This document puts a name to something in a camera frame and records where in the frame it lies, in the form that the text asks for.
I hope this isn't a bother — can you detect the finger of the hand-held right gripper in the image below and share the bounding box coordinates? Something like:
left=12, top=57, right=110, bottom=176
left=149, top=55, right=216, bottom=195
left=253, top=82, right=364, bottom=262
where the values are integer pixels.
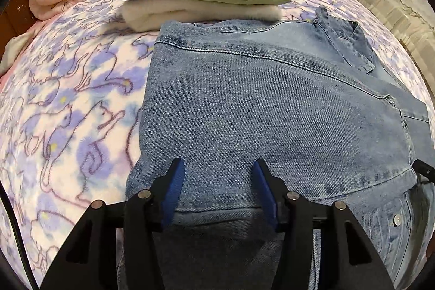
left=412, top=158, right=435, bottom=190

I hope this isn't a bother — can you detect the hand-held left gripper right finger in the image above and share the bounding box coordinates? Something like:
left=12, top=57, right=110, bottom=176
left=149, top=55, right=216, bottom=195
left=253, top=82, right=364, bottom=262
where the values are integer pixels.
left=251, top=158, right=395, bottom=290

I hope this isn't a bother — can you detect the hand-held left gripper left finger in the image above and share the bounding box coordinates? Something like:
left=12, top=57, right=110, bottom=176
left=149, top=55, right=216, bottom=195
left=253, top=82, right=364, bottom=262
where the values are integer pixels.
left=40, top=157, right=186, bottom=290

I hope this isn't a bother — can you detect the blue denim jacket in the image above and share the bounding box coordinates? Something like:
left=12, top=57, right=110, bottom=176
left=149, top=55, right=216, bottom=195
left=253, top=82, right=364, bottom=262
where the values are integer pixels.
left=117, top=6, right=435, bottom=290

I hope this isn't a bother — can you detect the purple floral blanket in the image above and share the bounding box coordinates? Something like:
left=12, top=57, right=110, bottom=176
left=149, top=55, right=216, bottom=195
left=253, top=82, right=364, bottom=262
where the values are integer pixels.
left=0, top=0, right=435, bottom=277

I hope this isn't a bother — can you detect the lace covered furniture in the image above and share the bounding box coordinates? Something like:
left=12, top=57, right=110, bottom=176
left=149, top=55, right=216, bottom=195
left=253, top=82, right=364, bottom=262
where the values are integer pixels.
left=350, top=0, right=435, bottom=73

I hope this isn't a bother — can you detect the cream folded garment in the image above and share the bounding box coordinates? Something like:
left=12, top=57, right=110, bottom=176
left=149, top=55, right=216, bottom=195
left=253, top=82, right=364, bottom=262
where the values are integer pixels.
left=122, top=0, right=284, bottom=32

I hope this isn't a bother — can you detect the grey cloth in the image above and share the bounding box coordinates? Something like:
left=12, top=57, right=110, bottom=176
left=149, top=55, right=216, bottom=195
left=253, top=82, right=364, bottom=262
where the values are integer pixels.
left=0, top=33, right=35, bottom=73

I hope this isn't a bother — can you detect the brown wooden headboard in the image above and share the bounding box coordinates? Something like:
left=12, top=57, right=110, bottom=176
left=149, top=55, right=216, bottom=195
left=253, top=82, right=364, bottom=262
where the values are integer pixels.
left=0, top=0, right=39, bottom=36

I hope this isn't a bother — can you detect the black cable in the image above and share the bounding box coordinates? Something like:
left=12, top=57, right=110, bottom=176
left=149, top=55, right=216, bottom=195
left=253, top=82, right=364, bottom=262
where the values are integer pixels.
left=0, top=181, right=38, bottom=290

